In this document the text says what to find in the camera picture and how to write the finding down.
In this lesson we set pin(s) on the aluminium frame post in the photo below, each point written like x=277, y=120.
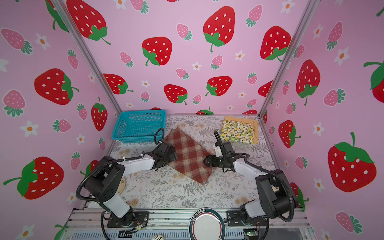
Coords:
x=296, y=38
x=79, y=40

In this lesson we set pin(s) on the lemon print skirt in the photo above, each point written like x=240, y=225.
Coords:
x=238, y=132

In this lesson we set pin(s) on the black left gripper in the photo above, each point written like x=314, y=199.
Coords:
x=174, y=155

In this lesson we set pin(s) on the teal plastic basket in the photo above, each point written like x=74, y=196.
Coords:
x=139, y=126

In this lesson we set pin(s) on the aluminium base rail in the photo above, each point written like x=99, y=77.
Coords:
x=173, y=224

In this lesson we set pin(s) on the white plate green rim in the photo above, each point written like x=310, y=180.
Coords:
x=206, y=224

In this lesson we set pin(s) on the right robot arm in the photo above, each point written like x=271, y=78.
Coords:
x=276, y=197

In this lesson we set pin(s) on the aluminium frame post left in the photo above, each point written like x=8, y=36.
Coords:
x=79, y=40

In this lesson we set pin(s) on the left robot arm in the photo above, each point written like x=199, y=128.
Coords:
x=101, y=185

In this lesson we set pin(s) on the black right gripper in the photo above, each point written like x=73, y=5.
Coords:
x=213, y=163

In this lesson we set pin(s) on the red plaid skirt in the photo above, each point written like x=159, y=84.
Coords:
x=191, y=156

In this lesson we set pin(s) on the yellow skirt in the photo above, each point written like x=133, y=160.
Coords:
x=247, y=121

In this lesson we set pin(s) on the white chocolate drizzled donut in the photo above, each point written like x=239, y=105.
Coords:
x=158, y=237

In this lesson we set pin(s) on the aluminium frame post right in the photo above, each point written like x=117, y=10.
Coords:
x=296, y=38

